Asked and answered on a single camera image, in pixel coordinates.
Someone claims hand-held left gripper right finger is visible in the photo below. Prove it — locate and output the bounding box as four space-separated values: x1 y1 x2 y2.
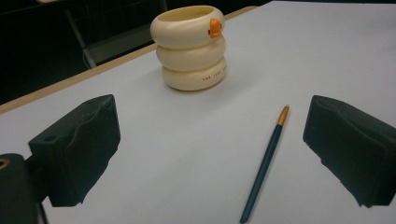
302 94 396 209

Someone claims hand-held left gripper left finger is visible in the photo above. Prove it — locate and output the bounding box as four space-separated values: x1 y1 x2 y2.
27 93 121 208

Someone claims dark teal pen gold tip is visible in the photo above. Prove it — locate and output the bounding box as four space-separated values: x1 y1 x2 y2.
239 105 290 224

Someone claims cream duck-shaped pen holder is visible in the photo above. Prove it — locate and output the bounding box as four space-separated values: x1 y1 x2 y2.
149 5 228 92

